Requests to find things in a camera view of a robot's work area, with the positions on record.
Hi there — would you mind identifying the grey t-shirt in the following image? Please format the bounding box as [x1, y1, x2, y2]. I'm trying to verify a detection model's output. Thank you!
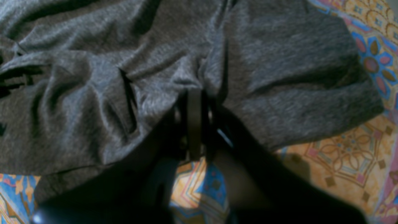
[0, 0, 383, 200]

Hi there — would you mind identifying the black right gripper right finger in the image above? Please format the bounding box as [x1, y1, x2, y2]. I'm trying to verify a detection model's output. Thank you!
[194, 90, 367, 224]

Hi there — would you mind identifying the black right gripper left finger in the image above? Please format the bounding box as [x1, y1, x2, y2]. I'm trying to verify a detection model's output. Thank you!
[31, 89, 196, 224]

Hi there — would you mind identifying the patterned tablecloth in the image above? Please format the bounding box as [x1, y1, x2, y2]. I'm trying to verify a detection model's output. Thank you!
[1, 0, 397, 224]

